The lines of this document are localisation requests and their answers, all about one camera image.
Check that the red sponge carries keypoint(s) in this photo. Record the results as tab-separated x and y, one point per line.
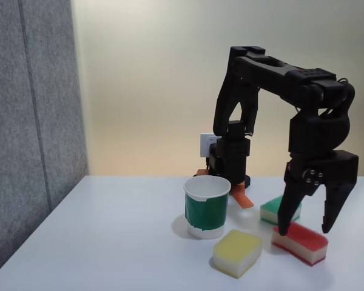
303	242

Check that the green sponge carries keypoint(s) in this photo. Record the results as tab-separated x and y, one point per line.
270	210

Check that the orange table clamp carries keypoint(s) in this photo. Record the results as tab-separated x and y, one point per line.
201	172
242	197

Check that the yellow sponge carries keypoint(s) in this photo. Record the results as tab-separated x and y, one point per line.
236	251

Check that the white paper cup green tape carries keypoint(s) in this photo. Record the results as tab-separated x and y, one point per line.
204	212

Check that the grey felt partition panel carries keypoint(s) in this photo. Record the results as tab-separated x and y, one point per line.
27	121

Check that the white wall socket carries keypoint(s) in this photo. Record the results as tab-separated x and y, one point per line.
207	144

